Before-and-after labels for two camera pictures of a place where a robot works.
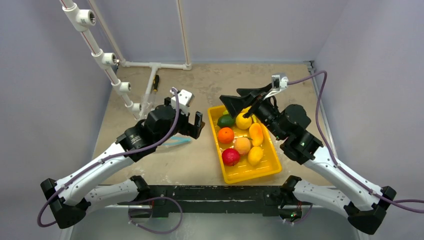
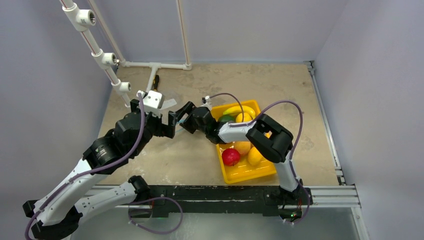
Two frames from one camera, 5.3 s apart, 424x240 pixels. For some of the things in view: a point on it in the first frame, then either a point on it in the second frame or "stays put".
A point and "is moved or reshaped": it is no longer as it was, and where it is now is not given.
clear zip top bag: (148, 103) is moved or reshaped
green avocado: (225, 121) stays put
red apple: (230, 157) stays put
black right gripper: (253, 103) → (194, 118)
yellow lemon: (242, 123) stays put
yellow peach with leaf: (242, 144) stays put
